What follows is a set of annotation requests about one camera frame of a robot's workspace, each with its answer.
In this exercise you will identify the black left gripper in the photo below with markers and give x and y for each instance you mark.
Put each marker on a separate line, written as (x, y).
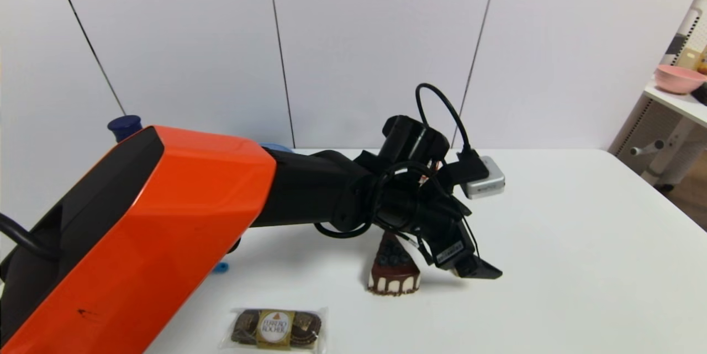
(453, 255)

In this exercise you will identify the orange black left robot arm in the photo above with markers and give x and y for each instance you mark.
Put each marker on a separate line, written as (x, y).
(165, 221)

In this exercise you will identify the blue plate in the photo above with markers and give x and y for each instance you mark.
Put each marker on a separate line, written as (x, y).
(279, 147)

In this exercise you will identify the black object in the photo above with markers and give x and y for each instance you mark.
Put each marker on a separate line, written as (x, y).
(702, 94)

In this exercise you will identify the chocolate blueberry cake slice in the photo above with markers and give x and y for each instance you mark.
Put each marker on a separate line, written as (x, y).
(395, 281)

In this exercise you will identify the Ferrero Rocher chocolate pack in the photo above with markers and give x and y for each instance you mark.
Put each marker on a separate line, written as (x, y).
(274, 329)

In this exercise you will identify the white side table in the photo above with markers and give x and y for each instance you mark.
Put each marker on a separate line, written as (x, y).
(671, 104)

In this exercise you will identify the pink bowl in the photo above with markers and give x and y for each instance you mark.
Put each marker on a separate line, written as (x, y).
(678, 80)

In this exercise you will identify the beige box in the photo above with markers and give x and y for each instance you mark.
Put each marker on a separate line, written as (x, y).
(687, 60)

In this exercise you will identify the white pegboard panel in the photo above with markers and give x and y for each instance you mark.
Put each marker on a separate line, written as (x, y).
(693, 28)

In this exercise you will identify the blue cap spray can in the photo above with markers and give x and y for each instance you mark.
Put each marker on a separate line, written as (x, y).
(125, 126)

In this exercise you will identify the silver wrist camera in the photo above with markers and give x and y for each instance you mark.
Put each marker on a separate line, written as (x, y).
(485, 181)

